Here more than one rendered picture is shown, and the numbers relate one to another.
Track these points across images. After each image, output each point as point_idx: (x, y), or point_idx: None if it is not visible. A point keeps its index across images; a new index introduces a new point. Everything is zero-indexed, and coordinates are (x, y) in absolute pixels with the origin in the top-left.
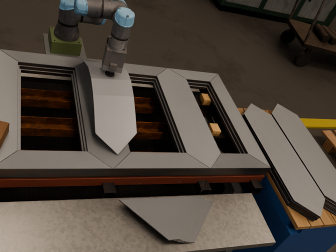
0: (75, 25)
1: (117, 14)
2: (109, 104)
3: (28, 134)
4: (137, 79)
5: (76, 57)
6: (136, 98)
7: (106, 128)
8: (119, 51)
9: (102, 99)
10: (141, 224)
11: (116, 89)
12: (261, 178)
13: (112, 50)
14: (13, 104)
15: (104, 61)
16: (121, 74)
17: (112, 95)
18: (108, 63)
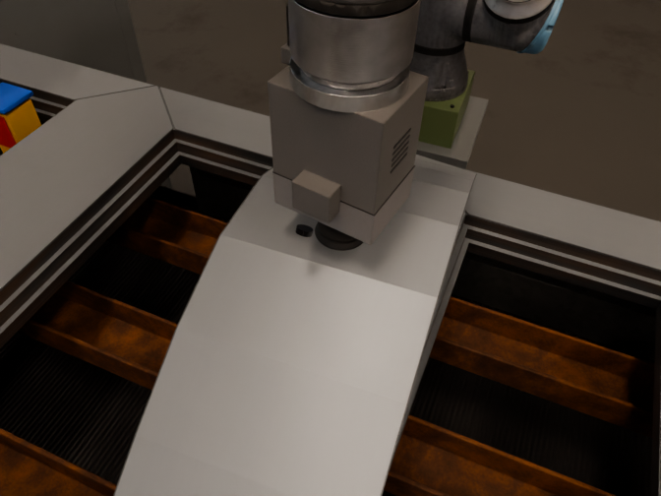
0: (449, 49)
1: None
2: (240, 407)
3: (106, 367)
4: (583, 272)
5: (437, 150)
6: (570, 342)
7: None
8: (333, 102)
9: (214, 366)
10: None
11: (322, 332)
12: None
13: (295, 92)
14: (9, 267)
15: (272, 155)
16: (403, 249)
17: (278, 362)
18: (298, 174)
